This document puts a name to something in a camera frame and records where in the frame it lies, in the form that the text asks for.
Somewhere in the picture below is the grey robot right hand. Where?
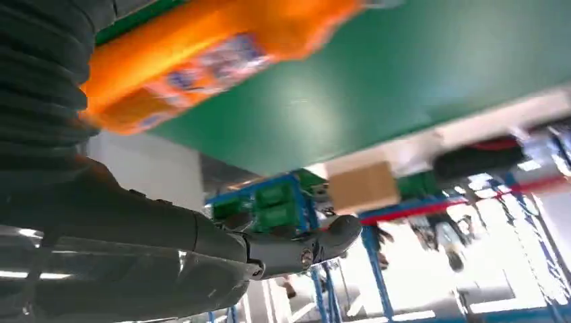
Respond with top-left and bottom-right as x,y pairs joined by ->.
0,155 -> 364,323

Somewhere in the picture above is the green crate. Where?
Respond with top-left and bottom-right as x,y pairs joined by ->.
396,171 -> 443,201
252,182 -> 313,234
294,168 -> 331,194

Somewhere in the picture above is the orange drink bottle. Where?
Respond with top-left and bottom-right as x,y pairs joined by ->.
79,0 -> 405,137

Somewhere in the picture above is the cardboard box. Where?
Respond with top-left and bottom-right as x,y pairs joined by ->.
327,161 -> 401,215

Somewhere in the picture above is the blue metal rack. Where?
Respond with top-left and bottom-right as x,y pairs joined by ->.
204,171 -> 571,323

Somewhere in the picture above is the green mat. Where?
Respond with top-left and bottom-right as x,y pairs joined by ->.
94,0 -> 571,178

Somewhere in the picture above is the person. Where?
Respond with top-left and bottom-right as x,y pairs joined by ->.
434,215 -> 470,274

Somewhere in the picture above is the black carrying case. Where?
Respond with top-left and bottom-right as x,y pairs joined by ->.
432,142 -> 528,183

